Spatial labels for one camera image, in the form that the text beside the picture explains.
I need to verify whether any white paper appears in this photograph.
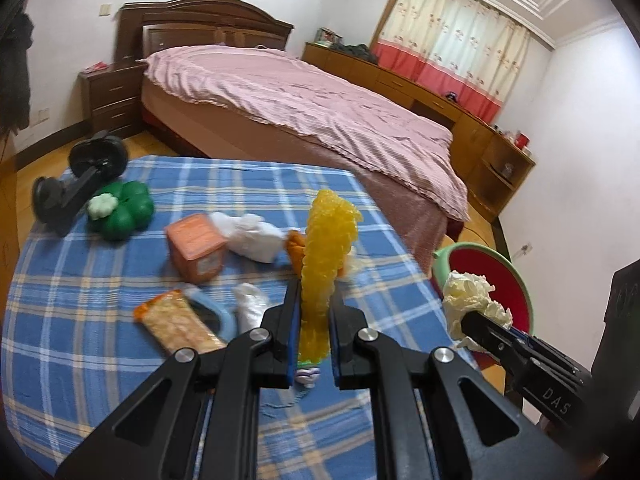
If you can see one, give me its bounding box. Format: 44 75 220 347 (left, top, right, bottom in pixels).
210 211 287 264

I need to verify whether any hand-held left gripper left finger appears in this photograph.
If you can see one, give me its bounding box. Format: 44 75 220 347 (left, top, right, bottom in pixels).
55 281 303 480

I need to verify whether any small green white bottle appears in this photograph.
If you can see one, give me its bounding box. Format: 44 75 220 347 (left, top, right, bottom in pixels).
295 355 322 387

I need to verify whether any black hanging coat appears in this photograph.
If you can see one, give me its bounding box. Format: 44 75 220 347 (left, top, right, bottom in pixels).
0 10 34 132

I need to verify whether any yellow bubble wrap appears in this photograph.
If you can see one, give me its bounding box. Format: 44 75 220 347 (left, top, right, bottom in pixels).
298 187 365 363

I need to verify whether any red bin with green rim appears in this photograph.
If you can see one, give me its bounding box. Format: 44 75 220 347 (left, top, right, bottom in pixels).
432 242 533 368

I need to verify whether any cream and red curtain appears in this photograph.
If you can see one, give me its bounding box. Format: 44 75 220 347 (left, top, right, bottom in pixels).
371 0 531 124

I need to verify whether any blue plaid tablecloth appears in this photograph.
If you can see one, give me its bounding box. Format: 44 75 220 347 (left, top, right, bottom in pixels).
2 155 483 480

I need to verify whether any orange snack packet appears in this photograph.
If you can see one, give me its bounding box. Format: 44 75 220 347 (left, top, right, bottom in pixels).
133 290 229 357

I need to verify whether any white plastic bag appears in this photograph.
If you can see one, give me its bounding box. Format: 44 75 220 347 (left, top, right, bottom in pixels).
233 282 272 334

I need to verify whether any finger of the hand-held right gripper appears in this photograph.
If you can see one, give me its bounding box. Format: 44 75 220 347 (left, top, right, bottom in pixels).
459 311 543 362

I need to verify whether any orange cloth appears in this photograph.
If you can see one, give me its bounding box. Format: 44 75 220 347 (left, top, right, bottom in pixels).
285 230 309 275

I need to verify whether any black clamp holder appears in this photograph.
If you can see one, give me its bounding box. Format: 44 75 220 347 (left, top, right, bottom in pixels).
32 130 129 238

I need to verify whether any person's black clothing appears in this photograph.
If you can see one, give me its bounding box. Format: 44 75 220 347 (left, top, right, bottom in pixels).
592 259 640 480

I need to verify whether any white tissue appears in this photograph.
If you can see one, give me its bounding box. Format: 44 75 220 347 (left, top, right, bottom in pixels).
442 271 514 352

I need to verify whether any long wooden cabinet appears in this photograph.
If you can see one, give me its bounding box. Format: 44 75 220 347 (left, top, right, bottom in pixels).
301 41 537 222

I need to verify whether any light blue plastic item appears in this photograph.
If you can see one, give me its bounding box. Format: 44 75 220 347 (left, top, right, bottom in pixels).
182 285 237 342

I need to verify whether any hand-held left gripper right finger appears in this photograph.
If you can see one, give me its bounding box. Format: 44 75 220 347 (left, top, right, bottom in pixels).
329 289 592 480

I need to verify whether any dark clothes pile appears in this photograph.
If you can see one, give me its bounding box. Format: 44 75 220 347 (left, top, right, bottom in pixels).
332 43 379 64

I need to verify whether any dark wooden bed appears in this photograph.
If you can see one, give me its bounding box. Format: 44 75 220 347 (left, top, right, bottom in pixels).
115 0 470 273

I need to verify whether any dark wooden nightstand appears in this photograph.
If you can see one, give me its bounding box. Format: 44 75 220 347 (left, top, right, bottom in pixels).
78 62 149 139

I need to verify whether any maroon bed sheet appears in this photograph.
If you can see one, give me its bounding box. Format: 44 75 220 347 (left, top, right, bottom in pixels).
141 77 468 273

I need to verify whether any orange box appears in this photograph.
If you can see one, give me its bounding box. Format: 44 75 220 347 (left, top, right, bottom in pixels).
165 213 230 284

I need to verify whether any green toy pepper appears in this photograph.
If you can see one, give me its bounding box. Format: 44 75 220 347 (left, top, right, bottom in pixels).
87 181 155 244

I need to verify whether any pink striped blanket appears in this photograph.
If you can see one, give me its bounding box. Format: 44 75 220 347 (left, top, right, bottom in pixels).
142 44 471 222

